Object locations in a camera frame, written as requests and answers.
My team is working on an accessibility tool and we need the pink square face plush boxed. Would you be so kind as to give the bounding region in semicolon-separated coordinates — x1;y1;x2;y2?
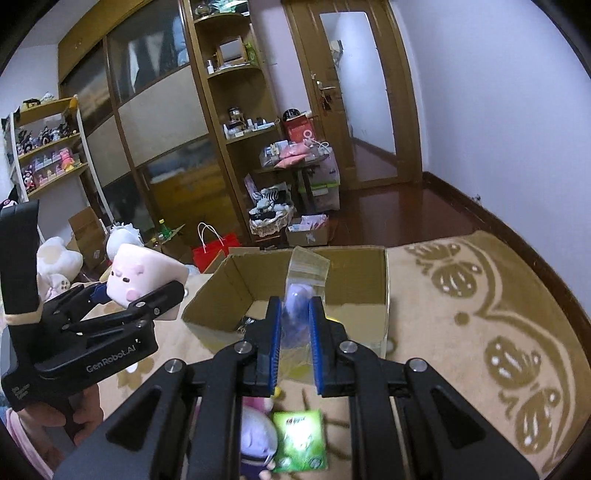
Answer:
106;244;189;308

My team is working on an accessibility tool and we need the white-haired purple plush doll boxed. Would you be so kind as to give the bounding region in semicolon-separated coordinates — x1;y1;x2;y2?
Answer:
240;397;279;479

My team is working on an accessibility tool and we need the purple item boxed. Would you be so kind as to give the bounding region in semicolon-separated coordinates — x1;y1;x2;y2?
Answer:
279;247;331;382

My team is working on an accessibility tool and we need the person's left hand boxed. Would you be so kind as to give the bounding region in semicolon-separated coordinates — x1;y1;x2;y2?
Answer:
18;384;103;446

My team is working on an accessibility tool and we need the large white plush toy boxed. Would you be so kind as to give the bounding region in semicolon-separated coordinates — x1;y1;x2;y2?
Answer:
36;237;83;302

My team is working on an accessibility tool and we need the brown cardboard box on floor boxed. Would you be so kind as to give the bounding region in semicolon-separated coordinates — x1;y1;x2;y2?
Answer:
68;207;106;269

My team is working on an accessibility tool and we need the green bottle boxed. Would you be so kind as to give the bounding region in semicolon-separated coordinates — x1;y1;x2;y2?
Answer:
158;219;171;242

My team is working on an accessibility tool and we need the red paper bag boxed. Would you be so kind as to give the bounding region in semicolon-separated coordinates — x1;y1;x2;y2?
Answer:
192;222;242;273

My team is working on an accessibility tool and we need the white spiky plush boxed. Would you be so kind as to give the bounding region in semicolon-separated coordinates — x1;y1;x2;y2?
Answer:
106;224;144;262

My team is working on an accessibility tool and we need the green tissue pack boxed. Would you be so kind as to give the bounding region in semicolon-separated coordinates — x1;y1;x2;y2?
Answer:
271;410;329;473

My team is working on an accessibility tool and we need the beige flower pattern blanket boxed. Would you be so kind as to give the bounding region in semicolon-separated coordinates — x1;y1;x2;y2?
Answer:
100;232;590;478

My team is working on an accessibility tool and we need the open cardboard box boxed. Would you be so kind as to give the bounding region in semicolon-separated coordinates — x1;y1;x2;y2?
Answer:
181;246;390;357

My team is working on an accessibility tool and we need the wooden wardrobe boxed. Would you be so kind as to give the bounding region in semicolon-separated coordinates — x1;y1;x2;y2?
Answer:
58;1;240;263

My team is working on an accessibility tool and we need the basket of socks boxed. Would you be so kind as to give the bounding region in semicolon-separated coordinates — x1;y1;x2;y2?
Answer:
245;175;296;238

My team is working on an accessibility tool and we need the yellow toy display shelf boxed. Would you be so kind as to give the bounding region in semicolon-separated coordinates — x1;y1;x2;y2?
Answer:
2;95;114;239

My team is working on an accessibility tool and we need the wooden corner shelf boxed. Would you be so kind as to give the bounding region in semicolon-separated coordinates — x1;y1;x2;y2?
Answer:
182;1;281;244

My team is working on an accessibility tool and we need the cluttered small table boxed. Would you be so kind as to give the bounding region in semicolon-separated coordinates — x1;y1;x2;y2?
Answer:
259;109;341;213

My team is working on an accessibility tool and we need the wooden door with glass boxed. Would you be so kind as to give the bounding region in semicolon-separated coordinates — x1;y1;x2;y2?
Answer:
283;1;422;190

